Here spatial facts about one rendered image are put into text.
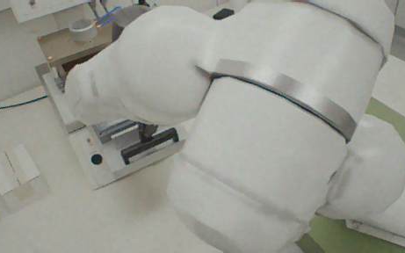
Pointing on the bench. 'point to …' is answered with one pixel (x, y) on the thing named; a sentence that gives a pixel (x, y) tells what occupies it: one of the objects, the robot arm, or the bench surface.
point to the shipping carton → (18, 177)
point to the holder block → (112, 130)
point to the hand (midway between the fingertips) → (145, 132)
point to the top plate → (77, 39)
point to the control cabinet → (61, 11)
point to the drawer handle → (148, 144)
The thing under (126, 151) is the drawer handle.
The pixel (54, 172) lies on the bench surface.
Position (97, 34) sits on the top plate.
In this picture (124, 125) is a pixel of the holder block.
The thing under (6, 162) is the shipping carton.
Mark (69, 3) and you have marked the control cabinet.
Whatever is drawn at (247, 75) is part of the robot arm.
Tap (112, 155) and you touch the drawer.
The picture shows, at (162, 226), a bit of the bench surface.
